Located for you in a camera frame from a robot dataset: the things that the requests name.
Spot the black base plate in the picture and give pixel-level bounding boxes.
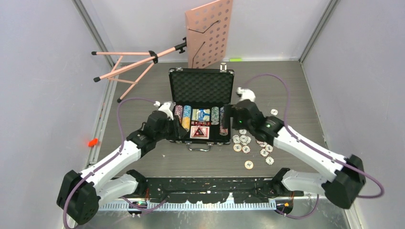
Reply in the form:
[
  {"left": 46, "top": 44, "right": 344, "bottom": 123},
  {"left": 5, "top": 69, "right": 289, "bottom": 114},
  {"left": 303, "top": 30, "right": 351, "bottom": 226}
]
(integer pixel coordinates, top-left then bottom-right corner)
[{"left": 127, "top": 177, "right": 303, "bottom": 204}]

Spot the blue red chip stack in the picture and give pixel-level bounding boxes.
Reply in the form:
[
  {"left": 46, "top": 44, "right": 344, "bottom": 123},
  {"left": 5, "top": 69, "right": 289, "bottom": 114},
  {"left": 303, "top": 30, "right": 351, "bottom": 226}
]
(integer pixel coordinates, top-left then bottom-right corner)
[{"left": 220, "top": 107, "right": 228, "bottom": 136}]

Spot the red playing card deck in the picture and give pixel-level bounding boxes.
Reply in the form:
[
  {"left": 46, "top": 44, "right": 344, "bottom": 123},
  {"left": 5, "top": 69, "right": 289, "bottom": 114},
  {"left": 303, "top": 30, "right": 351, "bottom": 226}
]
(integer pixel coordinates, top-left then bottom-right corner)
[{"left": 190, "top": 126, "right": 210, "bottom": 139}]

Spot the red white chip stack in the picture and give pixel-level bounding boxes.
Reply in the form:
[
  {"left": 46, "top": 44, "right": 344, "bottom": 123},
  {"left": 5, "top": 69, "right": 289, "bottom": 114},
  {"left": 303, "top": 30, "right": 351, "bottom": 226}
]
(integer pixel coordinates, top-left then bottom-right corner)
[{"left": 174, "top": 105, "right": 183, "bottom": 124}]

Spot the pink music stand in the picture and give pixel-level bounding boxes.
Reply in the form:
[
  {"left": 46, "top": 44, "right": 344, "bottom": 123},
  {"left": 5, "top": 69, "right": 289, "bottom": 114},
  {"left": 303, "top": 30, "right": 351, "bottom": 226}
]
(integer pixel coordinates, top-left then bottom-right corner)
[{"left": 91, "top": 0, "right": 234, "bottom": 102}]

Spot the yellow poker chip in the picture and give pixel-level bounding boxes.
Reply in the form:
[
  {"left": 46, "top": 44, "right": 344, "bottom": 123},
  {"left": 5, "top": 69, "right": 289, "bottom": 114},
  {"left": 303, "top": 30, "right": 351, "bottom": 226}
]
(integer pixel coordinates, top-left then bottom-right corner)
[
  {"left": 233, "top": 144, "right": 242, "bottom": 152},
  {"left": 244, "top": 160, "right": 254, "bottom": 170}
]

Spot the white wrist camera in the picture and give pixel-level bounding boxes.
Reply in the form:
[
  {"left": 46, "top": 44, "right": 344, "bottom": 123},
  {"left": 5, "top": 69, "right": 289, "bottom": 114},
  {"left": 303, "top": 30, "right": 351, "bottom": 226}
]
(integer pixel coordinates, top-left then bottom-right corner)
[
  {"left": 236, "top": 87, "right": 256, "bottom": 102},
  {"left": 153, "top": 101, "right": 174, "bottom": 120}
]

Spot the blue yellow chip stack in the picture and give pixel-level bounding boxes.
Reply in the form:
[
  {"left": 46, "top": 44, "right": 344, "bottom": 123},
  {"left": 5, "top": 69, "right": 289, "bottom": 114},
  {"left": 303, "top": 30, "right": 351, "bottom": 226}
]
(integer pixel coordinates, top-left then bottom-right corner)
[{"left": 181, "top": 105, "right": 192, "bottom": 131}]

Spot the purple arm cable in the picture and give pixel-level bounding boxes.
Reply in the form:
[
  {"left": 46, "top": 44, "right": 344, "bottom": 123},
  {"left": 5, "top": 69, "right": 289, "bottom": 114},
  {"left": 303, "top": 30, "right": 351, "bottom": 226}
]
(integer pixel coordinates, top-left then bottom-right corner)
[
  {"left": 242, "top": 73, "right": 385, "bottom": 219},
  {"left": 63, "top": 98, "right": 168, "bottom": 229}
]

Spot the black poker set case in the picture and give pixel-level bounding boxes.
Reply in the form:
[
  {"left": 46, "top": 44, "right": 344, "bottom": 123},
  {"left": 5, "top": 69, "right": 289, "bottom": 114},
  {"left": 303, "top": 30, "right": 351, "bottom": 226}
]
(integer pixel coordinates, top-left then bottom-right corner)
[{"left": 169, "top": 68, "right": 234, "bottom": 152}]

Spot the green tape piece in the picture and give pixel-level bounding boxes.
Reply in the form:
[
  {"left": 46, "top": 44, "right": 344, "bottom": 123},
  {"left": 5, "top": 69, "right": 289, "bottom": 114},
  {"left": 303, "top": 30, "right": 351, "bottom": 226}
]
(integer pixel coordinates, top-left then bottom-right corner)
[{"left": 229, "top": 58, "right": 243, "bottom": 62}]

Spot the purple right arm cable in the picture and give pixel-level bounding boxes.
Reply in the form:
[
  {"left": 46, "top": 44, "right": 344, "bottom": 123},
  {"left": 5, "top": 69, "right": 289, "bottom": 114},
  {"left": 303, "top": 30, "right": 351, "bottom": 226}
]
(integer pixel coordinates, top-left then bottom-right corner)
[{"left": 242, "top": 73, "right": 385, "bottom": 219}]

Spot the white poker chip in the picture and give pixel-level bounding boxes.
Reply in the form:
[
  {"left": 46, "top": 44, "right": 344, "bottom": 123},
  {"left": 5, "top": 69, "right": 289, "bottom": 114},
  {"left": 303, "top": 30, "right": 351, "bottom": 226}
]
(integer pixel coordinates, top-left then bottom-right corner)
[
  {"left": 232, "top": 135, "right": 241, "bottom": 144},
  {"left": 270, "top": 109, "right": 278, "bottom": 116},
  {"left": 239, "top": 129, "right": 247, "bottom": 135},
  {"left": 239, "top": 135, "right": 251, "bottom": 145}
]

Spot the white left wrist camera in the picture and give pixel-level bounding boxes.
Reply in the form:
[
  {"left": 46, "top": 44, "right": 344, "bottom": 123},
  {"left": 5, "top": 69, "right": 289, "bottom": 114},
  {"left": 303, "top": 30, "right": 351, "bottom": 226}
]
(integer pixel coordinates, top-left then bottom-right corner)
[{"left": 153, "top": 101, "right": 174, "bottom": 120}]

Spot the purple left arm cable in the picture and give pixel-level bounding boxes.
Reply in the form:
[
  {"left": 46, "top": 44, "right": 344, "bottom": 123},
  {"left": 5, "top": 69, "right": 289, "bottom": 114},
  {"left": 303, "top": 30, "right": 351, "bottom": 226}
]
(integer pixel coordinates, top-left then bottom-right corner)
[{"left": 63, "top": 98, "right": 168, "bottom": 229}]

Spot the blue playing card deck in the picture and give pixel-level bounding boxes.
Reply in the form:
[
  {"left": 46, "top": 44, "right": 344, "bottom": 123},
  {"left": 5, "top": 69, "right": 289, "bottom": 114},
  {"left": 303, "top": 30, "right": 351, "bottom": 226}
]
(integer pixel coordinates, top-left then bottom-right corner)
[{"left": 191, "top": 109, "right": 211, "bottom": 122}]

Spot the orange clip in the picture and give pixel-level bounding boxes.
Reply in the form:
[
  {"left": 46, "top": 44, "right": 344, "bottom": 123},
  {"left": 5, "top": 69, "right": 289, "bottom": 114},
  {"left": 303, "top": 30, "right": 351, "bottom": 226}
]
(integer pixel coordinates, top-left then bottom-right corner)
[{"left": 87, "top": 138, "right": 98, "bottom": 147}]

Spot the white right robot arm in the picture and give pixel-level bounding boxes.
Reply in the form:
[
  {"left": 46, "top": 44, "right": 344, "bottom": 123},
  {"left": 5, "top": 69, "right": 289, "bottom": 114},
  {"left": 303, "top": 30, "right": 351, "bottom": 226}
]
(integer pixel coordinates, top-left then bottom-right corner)
[{"left": 224, "top": 100, "right": 366, "bottom": 209}]

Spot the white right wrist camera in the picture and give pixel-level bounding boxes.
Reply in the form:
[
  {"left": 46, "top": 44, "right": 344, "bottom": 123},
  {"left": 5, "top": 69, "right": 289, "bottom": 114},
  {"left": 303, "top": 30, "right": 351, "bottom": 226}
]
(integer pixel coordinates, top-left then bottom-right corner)
[{"left": 236, "top": 87, "right": 256, "bottom": 102}]

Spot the green white chip stack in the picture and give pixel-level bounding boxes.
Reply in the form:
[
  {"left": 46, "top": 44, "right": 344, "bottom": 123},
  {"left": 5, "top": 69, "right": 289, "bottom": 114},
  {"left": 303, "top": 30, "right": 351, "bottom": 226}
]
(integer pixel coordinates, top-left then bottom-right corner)
[{"left": 211, "top": 106, "right": 220, "bottom": 125}]

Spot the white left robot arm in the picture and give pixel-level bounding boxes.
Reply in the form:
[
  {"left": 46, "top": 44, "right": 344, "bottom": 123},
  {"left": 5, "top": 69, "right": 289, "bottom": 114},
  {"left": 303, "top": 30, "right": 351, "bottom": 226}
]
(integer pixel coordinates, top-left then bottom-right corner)
[{"left": 56, "top": 111, "right": 186, "bottom": 228}]

